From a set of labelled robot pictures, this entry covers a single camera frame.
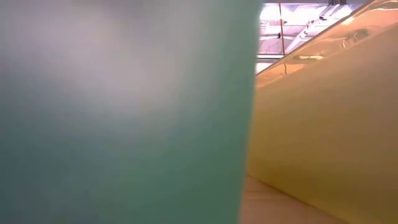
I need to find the teal green plastic cup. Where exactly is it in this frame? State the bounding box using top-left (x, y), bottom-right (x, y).
top-left (0, 0), bottom-right (265, 224)

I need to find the yellow translucent plastic bin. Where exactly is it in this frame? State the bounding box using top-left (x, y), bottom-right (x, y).
top-left (246, 0), bottom-right (398, 224)

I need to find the black aluminium table frame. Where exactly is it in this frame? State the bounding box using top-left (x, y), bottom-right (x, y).
top-left (256, 0), bottom-right (358, 60)

